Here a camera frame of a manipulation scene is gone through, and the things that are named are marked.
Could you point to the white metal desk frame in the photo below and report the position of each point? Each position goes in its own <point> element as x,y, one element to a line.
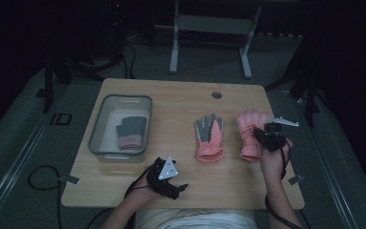
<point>214,24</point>

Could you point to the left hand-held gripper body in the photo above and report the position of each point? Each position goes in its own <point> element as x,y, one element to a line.
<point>162,176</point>

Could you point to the gray knit glove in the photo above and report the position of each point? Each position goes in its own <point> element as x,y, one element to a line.
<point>132,133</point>

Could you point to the black tripod stand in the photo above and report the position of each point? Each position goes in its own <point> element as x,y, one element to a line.
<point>301,92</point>

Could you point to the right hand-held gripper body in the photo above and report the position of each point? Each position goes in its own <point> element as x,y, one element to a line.
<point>274,136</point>

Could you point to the black rectangular floor bracket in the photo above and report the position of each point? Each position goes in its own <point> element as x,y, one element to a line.
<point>61,118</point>

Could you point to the metal table edge clip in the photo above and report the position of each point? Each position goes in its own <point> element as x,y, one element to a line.
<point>296,179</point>
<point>70,180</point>

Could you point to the person's light clothing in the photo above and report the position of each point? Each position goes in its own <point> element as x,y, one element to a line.
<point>197,219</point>

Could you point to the metal floor rail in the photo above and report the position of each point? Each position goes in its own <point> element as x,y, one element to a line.
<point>19,165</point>
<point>330,165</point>

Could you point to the clear plastic bin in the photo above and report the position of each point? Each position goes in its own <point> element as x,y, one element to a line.
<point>105,140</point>

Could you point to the person's left hand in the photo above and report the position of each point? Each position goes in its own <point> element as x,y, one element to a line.
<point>141,194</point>

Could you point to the person's right hand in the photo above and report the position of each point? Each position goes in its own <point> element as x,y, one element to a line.
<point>274,163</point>

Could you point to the black equipment stand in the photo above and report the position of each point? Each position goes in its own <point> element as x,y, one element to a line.
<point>76,63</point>

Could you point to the pink glove with gray palm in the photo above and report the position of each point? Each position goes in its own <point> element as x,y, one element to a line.
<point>210,143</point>

